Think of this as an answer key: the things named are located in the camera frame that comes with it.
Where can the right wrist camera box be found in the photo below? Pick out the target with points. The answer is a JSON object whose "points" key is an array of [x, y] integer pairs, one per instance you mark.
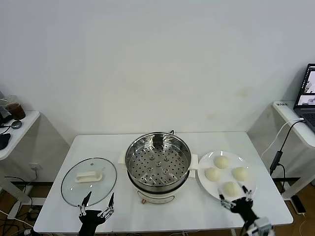
{"points": [[263, 225]]}

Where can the dark open laptop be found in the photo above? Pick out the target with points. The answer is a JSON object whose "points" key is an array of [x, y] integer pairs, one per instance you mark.
{"points": [[307, 108]]}

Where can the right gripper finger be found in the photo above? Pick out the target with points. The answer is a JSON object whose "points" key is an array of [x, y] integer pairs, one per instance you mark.
{"points": [[224, 200], [247, 195]]}

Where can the small white printed label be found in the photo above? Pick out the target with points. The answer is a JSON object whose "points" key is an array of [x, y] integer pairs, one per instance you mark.
{"points": [[282, 104]]}

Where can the white side table with laptop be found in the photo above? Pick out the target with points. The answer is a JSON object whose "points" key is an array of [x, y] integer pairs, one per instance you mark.
{"points": [[288, 115]]}

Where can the iced coffee plastic cup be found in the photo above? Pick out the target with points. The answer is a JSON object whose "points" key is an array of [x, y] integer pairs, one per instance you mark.
{"points": [[17, 110]]}

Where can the white round plate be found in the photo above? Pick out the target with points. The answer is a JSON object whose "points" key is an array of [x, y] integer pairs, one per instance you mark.
{"points": [[206, 184]]}

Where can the white steamed baozi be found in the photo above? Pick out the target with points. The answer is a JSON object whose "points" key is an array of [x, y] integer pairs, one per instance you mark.
{"points": [[230, 189], [240, 173], [212, 174], [221, 162]]}

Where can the glass pot lid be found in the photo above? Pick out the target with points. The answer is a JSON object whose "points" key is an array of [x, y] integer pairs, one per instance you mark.
{"points": [[81, 194]]}

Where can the black desk device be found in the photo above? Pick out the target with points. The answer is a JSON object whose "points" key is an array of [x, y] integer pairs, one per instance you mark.
{"points": [[3, 116]]}

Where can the white electric cooking pot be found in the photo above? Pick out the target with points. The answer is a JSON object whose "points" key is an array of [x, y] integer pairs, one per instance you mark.
{"points": [[157, 197]]}

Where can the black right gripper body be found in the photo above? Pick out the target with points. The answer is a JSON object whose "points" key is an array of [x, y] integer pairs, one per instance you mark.
{"points": [[242, 209]]}

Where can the black floor power strip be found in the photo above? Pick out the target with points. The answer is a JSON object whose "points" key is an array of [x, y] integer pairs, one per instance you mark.
{"points": [[299, 205]]}

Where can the white wall socket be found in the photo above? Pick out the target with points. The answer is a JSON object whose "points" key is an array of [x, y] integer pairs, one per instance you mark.
{"points": [[37, 166]]}

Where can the black computer mouse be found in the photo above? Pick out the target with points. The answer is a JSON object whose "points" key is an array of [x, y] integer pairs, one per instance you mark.
{"points": [[4, 141]]}

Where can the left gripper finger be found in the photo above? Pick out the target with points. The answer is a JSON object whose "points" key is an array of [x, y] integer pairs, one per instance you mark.
{"points": [[110, 205], [85, 202]]}

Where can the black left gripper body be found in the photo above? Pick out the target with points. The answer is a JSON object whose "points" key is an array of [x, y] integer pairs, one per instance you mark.
{"points": [[88, 220]]}

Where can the white side table with cup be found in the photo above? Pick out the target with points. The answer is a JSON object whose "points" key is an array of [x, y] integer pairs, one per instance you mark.
{"points": [[27, 120]]}

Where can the small grey round disc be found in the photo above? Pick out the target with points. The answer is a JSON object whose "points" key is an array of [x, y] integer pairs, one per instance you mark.
{"points": [[16, 124]]}

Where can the stainless steel steamer basket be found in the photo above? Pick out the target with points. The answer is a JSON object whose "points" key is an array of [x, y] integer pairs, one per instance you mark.
{"points": [[157, 167]]}

